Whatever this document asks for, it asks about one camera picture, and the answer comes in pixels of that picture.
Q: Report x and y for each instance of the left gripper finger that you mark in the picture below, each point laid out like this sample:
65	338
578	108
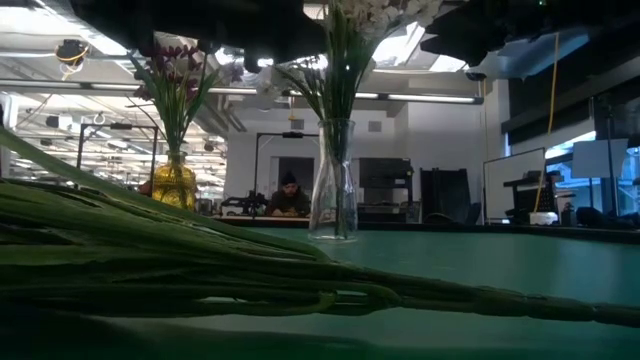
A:
300	40

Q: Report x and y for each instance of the grey sign board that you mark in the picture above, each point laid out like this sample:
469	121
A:
600	157

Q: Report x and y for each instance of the clear glass vase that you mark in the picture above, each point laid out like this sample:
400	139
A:
320	220

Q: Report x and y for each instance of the yellow glass vase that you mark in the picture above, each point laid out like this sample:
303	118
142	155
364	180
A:
172	187

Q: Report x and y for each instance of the black background robot arm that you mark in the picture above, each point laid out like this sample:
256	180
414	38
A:
245	202

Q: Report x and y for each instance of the white whiteboard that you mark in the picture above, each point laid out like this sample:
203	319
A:
510	185

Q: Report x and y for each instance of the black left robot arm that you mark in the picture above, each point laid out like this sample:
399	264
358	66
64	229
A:
125	20

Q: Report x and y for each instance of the grey wall vent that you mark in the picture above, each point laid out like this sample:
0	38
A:
375	126

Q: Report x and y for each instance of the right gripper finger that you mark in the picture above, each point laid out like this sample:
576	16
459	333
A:
465	42

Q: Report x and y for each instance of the purple flower bunch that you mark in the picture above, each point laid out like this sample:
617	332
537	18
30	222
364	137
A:
172	100
150	250

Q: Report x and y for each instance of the black equipment cart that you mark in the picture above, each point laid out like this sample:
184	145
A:
525	192

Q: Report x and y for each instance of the black stand frame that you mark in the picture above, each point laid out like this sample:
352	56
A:
120	127
292	134

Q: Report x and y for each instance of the person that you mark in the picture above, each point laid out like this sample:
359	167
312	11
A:
289	200

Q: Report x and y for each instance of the green table mat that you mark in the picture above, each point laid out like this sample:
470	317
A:
500	270

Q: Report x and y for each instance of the black table frame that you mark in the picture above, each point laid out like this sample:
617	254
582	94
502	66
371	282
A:
500	231

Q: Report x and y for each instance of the black ceiling camera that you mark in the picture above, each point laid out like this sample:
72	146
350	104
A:
475	76

